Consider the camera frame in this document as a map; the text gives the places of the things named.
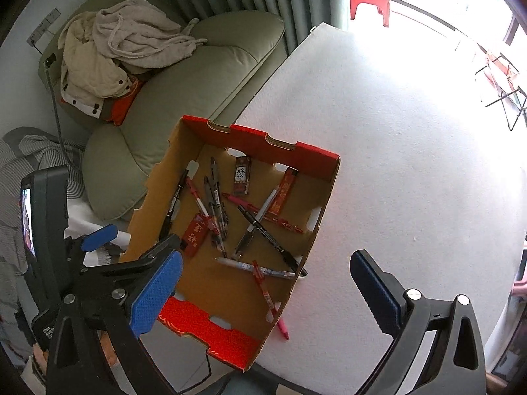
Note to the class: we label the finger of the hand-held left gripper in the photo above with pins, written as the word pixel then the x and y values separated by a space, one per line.
pixel 156 249
pixel 99 236

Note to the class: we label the white cloth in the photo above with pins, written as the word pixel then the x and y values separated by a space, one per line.
pixel 82 214

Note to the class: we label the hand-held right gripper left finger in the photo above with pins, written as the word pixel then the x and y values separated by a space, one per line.
pixel 158 292

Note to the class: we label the beige clothing pile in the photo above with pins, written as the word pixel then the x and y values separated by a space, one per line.
pixel 123 33

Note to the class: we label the white and black pen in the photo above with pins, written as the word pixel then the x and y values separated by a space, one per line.
pixel 267 205

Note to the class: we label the person's left forearm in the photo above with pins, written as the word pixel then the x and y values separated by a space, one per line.
pixel 37 364

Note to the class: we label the red cardboard box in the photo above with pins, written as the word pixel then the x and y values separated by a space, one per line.
pixel 263 140

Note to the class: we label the pale green sofa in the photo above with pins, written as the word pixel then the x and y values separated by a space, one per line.
pixel 185 78

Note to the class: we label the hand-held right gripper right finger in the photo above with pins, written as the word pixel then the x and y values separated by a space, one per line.
pixel 376 292

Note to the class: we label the black folding rack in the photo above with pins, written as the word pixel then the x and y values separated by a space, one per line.
pixel 494 59

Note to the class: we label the pink plastic stool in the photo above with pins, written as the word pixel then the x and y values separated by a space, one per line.
pixel 519 289

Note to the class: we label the orange cushion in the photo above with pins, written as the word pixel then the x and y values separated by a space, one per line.
pixel 121 109

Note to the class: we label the grey wall socket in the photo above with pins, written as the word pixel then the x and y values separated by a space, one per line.
pixel 43 26

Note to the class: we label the orange refill case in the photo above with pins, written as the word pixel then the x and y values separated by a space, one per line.
pixel 284 191

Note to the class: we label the grey striped cloth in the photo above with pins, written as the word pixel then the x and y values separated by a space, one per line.
pixel 24 152

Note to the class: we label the red case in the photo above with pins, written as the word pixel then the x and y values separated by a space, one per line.
pixel 194 234

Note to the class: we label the red box with chinese character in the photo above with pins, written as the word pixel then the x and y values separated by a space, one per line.
pixel 242 175

